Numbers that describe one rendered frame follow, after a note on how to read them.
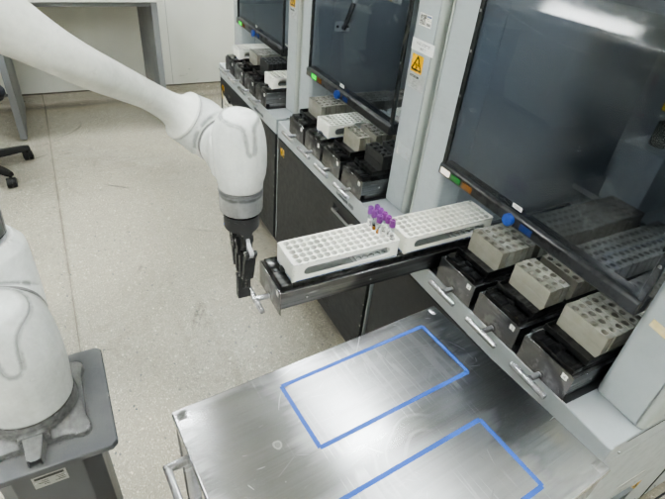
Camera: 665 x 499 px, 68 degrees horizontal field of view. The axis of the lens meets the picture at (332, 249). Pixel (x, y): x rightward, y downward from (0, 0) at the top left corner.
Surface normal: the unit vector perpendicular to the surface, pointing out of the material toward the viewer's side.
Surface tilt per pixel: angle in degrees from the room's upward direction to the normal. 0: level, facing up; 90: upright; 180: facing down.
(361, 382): 0
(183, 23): 90
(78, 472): 90
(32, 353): 75
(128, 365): 0
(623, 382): 90
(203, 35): 90
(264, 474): 0
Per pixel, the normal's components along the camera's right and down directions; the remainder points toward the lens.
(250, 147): 0.57, 0.39
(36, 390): 0.74, 0.43
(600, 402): 0.09, -0.81
